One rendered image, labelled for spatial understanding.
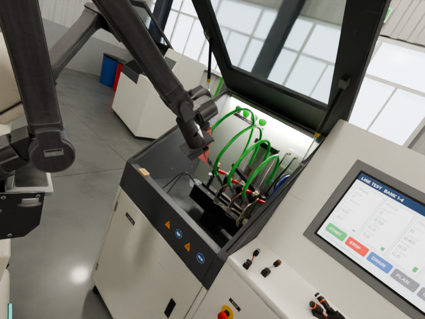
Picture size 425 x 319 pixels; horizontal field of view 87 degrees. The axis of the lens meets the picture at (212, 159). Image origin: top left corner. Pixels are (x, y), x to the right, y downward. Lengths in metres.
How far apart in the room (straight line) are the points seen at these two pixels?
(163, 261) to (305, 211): 0.65
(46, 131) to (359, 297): 1.02
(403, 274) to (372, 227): 0.15
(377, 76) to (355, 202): 4.16
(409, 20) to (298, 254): 4.66
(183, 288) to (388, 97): 4.52
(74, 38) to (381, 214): 1.23
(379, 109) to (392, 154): 3.94
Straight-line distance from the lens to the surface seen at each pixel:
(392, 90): 4.98
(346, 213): 0.97
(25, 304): 1.81
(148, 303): 1.32
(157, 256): 1.15
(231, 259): 0.86
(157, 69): 0.57
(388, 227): 0.98
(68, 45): 1.02
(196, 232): 0.93
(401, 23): 5.25
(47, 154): 0.56
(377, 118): 4.91
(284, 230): 1.00
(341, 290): 1.02
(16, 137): 0.59
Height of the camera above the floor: 1.51
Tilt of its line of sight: 20 degrees down
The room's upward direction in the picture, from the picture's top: 25 degrees clockwise
